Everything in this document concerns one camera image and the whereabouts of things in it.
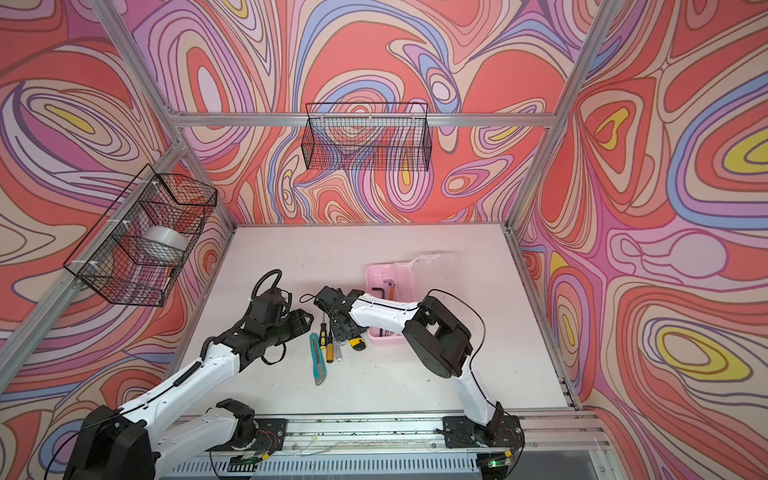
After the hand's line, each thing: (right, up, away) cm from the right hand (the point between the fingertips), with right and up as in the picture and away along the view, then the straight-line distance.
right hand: (352, 335), depth 91 cm
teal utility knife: (-9, -6, -7) cm, 13 cm away
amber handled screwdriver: (-6, -3, -5) cm, 8 cm away
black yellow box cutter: (+2, -2, -3) cm, 4 cm away
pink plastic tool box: (+15, +19, +5) cm, 25 cm away
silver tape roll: (-45, +30, -18) cm, 57 cm away
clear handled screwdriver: (-4, -3, -5) cm, 7 cm away
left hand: (-11, +7, -6) cm, 14 cm away
